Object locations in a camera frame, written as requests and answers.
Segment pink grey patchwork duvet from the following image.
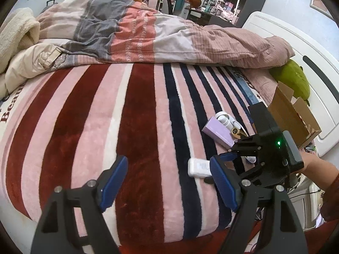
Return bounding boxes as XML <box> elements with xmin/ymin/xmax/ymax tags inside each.
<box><xmin>37</xmin><ymin>0</ymin><xmax>294</xmax><ymax>69</ymax></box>

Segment pink ribbed pillow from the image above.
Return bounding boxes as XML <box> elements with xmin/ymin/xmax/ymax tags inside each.
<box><xmin>242</xmin><ymin>69</ymin><xmax>278</xmax><ymax>106</ymax></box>

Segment brown cardboard box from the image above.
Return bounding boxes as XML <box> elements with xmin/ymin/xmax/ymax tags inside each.
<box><xmin>268</xmin><ymin>82</ymin><xmax>321</xmax><ymax>149</ymax></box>

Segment framed wall picture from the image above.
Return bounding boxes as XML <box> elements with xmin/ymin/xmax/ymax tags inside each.
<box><xmin>310</xmin><ymin>0</ymin><xmax>333</xmax><ymax>19</ymax></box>

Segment person's right hand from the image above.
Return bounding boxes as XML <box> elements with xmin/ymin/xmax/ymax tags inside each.
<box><xmin>300</xmin><ymin>151</ymin><xmax>333</xmax><ymax>182</ymax></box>

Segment dark wall bookshelf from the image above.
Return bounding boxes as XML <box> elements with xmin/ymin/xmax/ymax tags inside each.
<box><xmin>186</xmin><ymin>0</ymin><xmax>265</xmax><ymax>28</ymax></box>

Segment lilac rectangular box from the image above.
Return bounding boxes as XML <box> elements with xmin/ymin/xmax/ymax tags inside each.
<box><xmin>202</xmin><ymin>116</ymin><xmax>234</xmax><ymax>149</ymax></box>

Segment cream fleece blanket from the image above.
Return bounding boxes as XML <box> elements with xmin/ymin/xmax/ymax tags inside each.
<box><xmin>1</xmin><ymin>7</ymin><xmax>40</xmax><ymax>73</ymax></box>

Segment black suitcase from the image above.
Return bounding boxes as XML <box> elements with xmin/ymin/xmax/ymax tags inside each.
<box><xmin>41</xmin><ymin>0</ymin><xmax>57</xmax><ymax>14</ymax></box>

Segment white bed headboard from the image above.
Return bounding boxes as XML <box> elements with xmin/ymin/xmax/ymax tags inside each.
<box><xmin>243</xmin><ymin>11</ymin><xmax>338</xmax><ymax>156</ymax></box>

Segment striped plush bed blanket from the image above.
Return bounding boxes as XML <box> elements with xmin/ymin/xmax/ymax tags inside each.
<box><xmin>1</xmin><ymin>63</ymin><xmax>261</xmax><ymax>245</ymax></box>

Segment white oval pill case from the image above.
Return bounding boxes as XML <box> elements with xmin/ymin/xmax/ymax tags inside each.
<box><xmin>229</xmin><ymin>115</ymin><xmax>242</xmax><ymax>130</ymax></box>

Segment black desk chair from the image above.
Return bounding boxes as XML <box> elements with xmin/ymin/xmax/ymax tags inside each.
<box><xmin>161</xmin><ymin>0</ymin><xmax>176</xmax><ymax>15</ymax></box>

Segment green plush toy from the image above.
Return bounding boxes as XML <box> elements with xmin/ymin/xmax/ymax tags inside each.
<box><xmin>269</xmin><ymin>59</ymin><xmax>310</xmax><ymax>106</ymax></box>

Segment white cosmetic bottle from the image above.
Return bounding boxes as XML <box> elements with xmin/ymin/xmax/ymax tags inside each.
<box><xmin>214</xmin><ymin>111</ymin><xmax>234</xmax><ymax>131</ymax></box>

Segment white rectangular power bank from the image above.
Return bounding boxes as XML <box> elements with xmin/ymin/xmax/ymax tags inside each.
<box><xmin>188</xmin><ymin>158</ymin><xmax>211</xmax><ymax>178</ymax></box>

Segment beige puffer jacket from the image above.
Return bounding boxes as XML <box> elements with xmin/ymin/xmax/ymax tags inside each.
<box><xmin>1</xmin><ymin>43</ymin><xmax>64</xmax><ymax>98</ymax></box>

